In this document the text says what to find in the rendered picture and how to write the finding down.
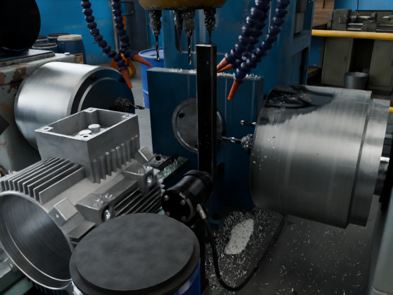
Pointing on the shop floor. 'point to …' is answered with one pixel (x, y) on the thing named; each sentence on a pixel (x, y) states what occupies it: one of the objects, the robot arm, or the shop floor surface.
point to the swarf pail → (355, 80)
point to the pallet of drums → (62, 45)
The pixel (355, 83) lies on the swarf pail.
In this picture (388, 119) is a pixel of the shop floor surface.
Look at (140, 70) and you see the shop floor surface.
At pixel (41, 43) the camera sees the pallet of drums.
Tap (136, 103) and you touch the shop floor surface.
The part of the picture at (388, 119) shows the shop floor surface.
